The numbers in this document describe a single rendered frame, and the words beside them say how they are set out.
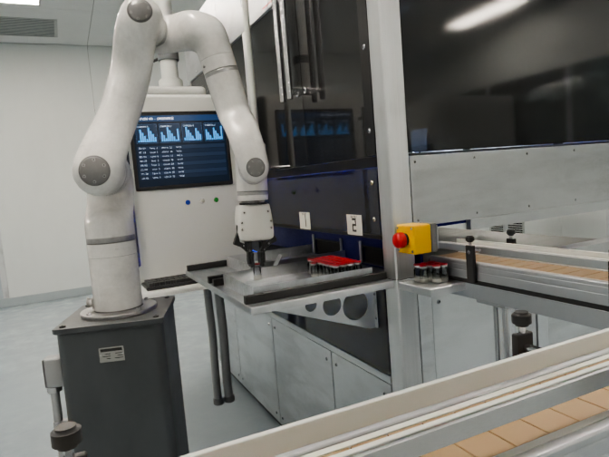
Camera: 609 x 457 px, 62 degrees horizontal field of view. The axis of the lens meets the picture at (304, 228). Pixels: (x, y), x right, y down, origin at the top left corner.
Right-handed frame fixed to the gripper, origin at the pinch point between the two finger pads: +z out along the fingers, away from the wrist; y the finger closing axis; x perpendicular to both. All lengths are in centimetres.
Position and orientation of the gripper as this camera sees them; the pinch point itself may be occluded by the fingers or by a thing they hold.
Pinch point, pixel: (256, 258)
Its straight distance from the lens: 140.5
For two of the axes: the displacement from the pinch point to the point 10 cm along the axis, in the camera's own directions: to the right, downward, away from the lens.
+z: 0.4, 10.0, 0.8
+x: 4.3, 0.6, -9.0
